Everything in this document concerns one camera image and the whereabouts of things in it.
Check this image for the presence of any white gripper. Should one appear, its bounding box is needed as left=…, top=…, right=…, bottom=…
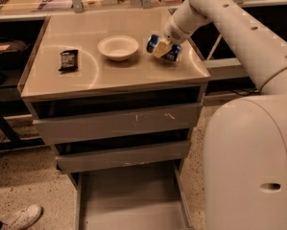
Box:
left=152, top=14, right=193, bottom=58

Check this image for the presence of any blue pepsi can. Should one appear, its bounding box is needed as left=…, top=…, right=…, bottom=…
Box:
left=146, top=34, right=182, bottom=61

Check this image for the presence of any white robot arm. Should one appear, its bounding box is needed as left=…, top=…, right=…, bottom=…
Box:
left=154, top=0, right=287, bottom=230

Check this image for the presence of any grey drawer cabinet with counter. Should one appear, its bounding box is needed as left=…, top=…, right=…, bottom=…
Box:
left=19, top=8, right=209, bottom=225

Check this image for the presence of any grey top drawer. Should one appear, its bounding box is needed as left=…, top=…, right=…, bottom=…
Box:
left=34, top=103, right=203, bottom=145

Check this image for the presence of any grey middle drawer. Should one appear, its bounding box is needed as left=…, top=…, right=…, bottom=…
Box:
left=56, top=140, right=190, bottom=173

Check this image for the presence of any grey open bottom drawer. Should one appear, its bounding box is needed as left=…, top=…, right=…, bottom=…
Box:
left=75, top=161, right=194, bottom=230

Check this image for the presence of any white paper bowl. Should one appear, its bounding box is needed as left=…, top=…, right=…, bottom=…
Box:
left=98, top=35, right=139, bottom=61

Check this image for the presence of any black snack bar packet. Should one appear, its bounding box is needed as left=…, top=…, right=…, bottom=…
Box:
left=59, top=50, right=78, bottom=72

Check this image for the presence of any white sneaker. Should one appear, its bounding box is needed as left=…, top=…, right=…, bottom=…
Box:
left=1, top=204, right=43, bottom=230

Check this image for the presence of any black cable on floor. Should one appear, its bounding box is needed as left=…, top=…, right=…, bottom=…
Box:
left=230, top=87, right=262, bottom=97

